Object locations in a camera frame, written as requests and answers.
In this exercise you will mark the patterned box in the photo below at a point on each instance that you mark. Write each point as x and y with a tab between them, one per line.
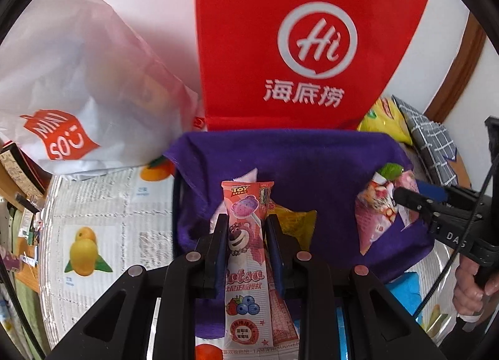
19	173

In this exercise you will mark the brown wooden door frame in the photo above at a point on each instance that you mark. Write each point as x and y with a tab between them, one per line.
464	63

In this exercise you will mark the pink cartoon snack packet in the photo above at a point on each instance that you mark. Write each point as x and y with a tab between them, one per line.
374	219

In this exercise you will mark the red paper bag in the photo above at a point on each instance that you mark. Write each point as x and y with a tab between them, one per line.
241	52

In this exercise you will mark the yellow snack packet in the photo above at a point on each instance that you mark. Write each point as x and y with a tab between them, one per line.
300	225

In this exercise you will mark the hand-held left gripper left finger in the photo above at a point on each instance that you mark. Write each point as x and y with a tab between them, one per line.
223	243

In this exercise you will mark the green snack packet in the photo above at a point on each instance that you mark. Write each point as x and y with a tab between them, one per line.
390	171

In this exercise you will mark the pink bear lollipop packet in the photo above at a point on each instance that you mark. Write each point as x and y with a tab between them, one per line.
245	251

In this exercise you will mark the yellow chips bag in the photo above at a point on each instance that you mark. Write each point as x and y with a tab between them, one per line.
384	122

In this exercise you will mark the lattice print snack packet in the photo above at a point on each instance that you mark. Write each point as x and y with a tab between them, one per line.
282	317

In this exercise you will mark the white plastic bag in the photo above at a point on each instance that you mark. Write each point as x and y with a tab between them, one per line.
97	71

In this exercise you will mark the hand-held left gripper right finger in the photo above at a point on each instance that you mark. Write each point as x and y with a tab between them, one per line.
275	243

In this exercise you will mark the purple towel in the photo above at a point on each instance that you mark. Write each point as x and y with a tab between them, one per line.
312	165

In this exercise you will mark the person's right hand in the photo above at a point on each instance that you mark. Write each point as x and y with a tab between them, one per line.
466	286

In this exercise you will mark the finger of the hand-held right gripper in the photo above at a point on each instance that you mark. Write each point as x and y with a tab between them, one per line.
413	200
432	190

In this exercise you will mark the grey checked star cloth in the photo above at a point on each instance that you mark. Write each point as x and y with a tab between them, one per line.
432	141

